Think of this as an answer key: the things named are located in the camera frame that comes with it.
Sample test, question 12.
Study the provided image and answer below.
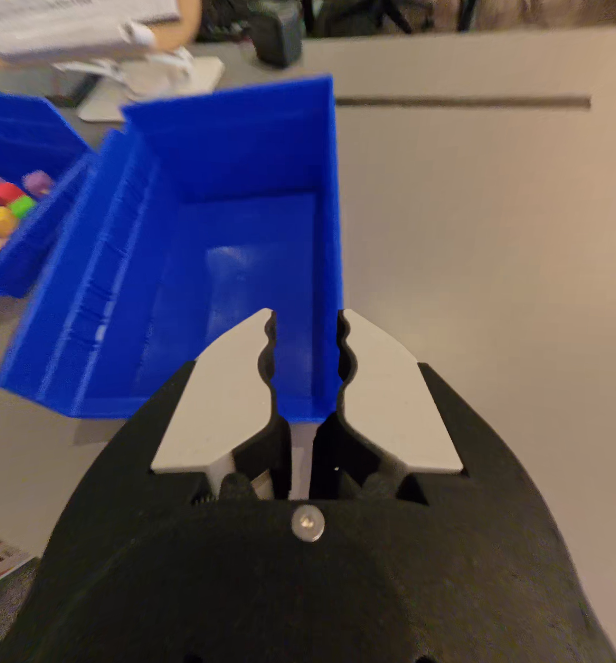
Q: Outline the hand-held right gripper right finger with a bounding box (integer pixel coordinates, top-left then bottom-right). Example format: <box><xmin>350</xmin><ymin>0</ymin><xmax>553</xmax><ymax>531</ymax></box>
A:
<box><xmin>308</xmin><ymin>309</ymin><xmax>464</xmax><ymax>500</ymax></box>

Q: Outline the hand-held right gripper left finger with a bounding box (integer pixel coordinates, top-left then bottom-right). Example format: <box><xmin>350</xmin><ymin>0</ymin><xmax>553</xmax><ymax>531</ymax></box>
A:
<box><xmin>151</xmin><ymin>309</ymin><xmax>292</xmax><ymax>500</ymax></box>

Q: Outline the blue plastic bin with cubes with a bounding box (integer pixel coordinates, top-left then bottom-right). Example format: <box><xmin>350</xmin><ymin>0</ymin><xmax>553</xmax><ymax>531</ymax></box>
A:
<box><xmin>0</xmin><ymin>75</ymin><xmax>345</xmax><ymax>420</ymax></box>

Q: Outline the white stand base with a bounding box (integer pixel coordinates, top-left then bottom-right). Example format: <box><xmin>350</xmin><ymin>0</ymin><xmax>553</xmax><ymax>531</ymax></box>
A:
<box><xmin>77</xmin><ymin>47</ymin><xmax>226</xmax><ymax>123</ymax></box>

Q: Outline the dark flat device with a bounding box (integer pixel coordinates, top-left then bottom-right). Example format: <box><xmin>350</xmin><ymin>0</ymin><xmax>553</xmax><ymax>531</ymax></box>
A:
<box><xmin>53</xmin><ymin>74</ymin><xmax>100</xmax><ymax>108</ymax></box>

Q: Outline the black box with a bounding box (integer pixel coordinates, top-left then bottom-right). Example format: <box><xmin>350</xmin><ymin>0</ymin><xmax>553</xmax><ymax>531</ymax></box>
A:
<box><xmin>248</xmin><ymin>4</ymin><xmax>304</xmax><ymax>68</ymax></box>

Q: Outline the instruction sheet on wooden board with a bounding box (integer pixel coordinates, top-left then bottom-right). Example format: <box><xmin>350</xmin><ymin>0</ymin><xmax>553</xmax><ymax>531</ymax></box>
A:
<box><xmin>0</xmin><ymin>0</ymin><xmax>203</xmax><ymax>69</ymax></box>

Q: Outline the printed instruction sheet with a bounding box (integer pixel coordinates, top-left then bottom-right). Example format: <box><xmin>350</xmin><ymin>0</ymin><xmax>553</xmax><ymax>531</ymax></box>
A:
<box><xmin>0</xmin><ymin>0</ymin><xmax>181</xmax><ymax>58</ymax></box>

